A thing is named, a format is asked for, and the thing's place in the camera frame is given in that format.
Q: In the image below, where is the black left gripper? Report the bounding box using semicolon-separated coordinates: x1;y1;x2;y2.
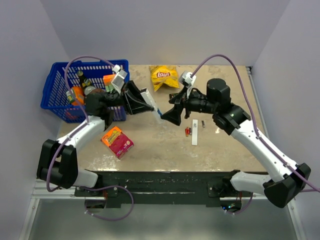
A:
102;80;155;115

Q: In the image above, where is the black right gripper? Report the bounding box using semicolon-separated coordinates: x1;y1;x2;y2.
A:
161;85;218;125

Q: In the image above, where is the white remote control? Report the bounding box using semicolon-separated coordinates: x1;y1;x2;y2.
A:
140;88;164;124

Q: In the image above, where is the white remote battery cover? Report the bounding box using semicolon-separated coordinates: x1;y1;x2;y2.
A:
191;119;198;146

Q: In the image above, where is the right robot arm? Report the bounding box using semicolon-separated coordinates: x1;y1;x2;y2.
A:
161;77;311;208

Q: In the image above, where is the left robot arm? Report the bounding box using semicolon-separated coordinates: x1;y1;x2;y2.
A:
36;80;156;196

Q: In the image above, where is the black TV remote control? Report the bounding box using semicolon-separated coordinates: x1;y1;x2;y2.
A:
169;93;178;100

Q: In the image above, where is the orange green snack box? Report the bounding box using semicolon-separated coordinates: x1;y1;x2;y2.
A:
102;74;116;88

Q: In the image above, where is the yellow Lays chips bag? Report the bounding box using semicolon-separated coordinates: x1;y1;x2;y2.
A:
149;65;180;92

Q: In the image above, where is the brown round package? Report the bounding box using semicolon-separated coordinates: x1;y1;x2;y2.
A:
85;87;105;96

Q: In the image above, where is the pink orange candy box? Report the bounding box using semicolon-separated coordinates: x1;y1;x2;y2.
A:
101;126;134;160

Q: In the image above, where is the dark glass bottle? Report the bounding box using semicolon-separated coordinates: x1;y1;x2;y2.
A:
76;70;95;96

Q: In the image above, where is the orange juice carton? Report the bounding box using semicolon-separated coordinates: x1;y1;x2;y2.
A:
66;86;85;106

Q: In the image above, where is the blue plastic shopping basket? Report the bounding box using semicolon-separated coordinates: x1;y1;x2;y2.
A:
40;60;114;123

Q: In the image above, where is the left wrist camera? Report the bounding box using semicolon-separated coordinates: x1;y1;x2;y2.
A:
111;64;128;94

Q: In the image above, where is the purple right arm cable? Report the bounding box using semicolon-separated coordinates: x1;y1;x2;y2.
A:
191;54;320;193

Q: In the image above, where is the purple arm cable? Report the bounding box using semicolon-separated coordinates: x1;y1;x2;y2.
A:
191;54;320;193
45;55;118;193

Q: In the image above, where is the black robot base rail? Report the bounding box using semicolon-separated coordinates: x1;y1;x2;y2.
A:
75;171;250;208

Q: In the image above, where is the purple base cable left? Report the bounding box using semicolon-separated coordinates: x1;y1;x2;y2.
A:
84;185;135;222

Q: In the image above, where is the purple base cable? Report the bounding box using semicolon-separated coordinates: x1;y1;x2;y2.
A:
223;193;254;216
84;185;135;222

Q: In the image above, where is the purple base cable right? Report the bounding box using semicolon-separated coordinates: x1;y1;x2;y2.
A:
223;193;254;216

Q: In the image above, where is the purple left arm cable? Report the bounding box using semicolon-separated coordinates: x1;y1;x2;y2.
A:
45;55;118;193

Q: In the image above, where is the aluminium frame rail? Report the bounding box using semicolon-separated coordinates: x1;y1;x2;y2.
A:
246;66;308;240

